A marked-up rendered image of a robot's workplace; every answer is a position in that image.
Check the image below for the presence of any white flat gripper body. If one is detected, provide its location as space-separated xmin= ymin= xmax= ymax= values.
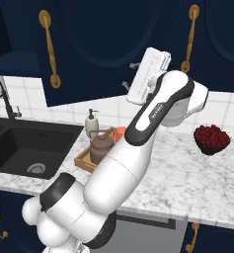
xmin=125 ymin=46 xmax=166 ymax=106

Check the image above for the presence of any navy cabinet door, oval panel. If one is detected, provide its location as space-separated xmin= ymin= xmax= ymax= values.
xmin=169 ymin=0 xmax=234 ymax=94
xmin=35 ymin=0 xmax=184 ymax=108

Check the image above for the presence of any brown kettle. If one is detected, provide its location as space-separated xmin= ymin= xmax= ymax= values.
xmin=88 ymin=126 xmax=117 ymax=165

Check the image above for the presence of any wooden tray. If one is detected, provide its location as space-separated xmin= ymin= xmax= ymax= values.
xmin=73 ymin=126 xmax=122 ymax=174

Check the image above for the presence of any navy base cabinet door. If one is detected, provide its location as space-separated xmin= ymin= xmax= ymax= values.
xmin=0 ymin=188 xmax=47 ymax=253
xmin=180 ymin=220 xmax=234 ymax=253

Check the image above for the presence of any orange round object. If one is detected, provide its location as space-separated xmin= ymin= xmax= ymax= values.
xmin=114 ymin=126 xmax=128 ymax=143

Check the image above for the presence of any cream soap dispenser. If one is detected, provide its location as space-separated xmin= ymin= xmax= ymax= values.
xmin=84 ymin=108 xmax=101 ymax=140

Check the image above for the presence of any red berries heap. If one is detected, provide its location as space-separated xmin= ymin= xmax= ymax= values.
xmin=194 ymin=124 xmax=232 ymax=149

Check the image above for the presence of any dark bowl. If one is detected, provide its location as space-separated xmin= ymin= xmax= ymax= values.
xmin=194 ymin=131 xmax=231 ymax=157

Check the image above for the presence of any black sink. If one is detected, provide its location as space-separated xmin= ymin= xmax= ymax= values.
xmin=0 ymin=116 xmax=85 ymax=181

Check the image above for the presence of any black tap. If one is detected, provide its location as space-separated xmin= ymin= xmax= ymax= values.
xmin=0 ymin=75 xmax=24 ymax=122

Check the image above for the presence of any grey dishwasher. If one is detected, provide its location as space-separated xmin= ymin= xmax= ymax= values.
xmin=88 ymin=211 xmax=190 ymax=253

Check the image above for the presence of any gold cabinet door handle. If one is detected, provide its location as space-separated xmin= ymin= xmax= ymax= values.
xmin=180 ymin=3 xmax=200 ymax=73
xmin=38 ymin=9 xmax=62 ymax=90

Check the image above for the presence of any navy wall cabinet body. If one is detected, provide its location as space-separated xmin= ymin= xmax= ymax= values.
xmin=0 ymin=0 xmax=42 ymax=79

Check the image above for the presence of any dark dishwasher handle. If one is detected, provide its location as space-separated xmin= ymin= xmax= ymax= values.
xmin=116 ymin=213 xmax=178 ymax=230

